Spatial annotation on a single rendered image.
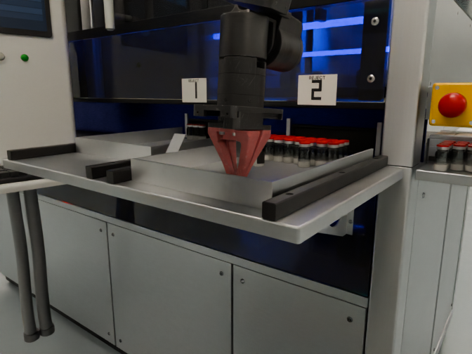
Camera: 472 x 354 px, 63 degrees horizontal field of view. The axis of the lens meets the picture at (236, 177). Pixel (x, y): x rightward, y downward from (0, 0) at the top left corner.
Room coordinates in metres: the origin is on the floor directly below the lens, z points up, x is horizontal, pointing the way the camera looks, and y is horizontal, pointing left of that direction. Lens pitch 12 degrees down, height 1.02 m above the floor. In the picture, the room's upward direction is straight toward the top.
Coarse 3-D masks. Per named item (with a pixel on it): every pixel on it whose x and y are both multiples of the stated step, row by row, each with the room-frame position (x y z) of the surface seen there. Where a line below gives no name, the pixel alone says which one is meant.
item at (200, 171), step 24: (240, 144) 0.81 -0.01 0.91; (144, 168) 0.57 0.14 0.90; (168, 168) 0.54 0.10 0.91; (192, 168) 0.51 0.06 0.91; (216, 168) 0.68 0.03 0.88; (264, 168) 0.68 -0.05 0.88; (288, 168) 0.68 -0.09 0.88; (312, 168) 0.51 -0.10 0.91; (336, 168) 0.57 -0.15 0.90; (192, 192) 0.51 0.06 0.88; (216, 192) 0.48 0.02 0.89; (240, 192) 0.46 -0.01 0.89; (264, 192) 0.44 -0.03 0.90
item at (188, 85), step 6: (198, 78) 1.00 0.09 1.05; (204, 78) 0.98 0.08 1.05; (186, 84) 1.02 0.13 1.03; (192, 84) 1.01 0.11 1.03; (198, 84) 1.00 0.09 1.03; (204, 84) 0.98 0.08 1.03; (186, 90) 1.02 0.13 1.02; (192, 90) 1.01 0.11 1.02; (198, 90) 1.00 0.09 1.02; (204, 90) 0.98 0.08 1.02; (186, 96) 1.02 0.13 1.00; (192, 96) 1.01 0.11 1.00; (198, 96) 1.00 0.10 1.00; (204, 96) 0.99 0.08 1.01; (186, 102) 1.02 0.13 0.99; (192, 102) 1.01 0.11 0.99; (198, 102) 1.00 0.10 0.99; (204, 102) 0.99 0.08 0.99
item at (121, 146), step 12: (132, 132) 1.00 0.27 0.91; (144, 132) 1.03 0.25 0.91; (156, 132) 1.07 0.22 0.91; (168, 132) 1.10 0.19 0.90; (180, 132) 1.14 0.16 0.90; (84, 144) 0.86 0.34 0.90; (96, 144) 0.83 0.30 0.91; (108, 144) 0.80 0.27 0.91; (120, 144) 0.78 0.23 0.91; (132, 144) 0.76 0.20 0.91; (144, 144) 1.01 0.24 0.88; (156, 144) 1.01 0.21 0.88; (168, 144) 0.76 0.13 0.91; (192, 144) 0.81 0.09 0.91; (204, 144) 0.84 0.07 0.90; (108, 156) 0.81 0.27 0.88; (120, 156) 0.78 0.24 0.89; (132, 156) 0.76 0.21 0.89; (144, 156) 0.73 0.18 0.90
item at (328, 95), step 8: (304, 80) 0.82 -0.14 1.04; (328, 80) 0.79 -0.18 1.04; (336, 80) 0.78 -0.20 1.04; (304, 88) 0.82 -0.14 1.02; (328, 88) 0.79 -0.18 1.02; (304, 96) 0.82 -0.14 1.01; (320, 96) 0.80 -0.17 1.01; (328, 96) 0.79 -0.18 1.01; (304, 104) 0.82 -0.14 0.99; (312, 104) 0.81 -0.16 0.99; (320, 104) 0.80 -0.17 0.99; (328, 104) 0.79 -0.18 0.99
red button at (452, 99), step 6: (444, 96) 0.63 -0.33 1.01; (450, 96) 0.63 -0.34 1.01; (456, 96) 0.62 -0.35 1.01; (462, 96) 0.62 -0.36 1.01; (444, 102) 0.63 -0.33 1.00; (450, 102) 0.62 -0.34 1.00; (456, 102) 0.62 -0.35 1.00; (462, 102) 0.62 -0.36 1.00; (438, 108) 0.64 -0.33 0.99; (444, 108) 0.63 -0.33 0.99; (450, 108) 0.62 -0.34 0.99; (456, 108) 0.62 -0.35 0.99; (462, 108) 0.62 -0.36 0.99; (444, 114) 0.63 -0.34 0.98; (450, 114) 0.62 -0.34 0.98; (456, 114) 0.62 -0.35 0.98
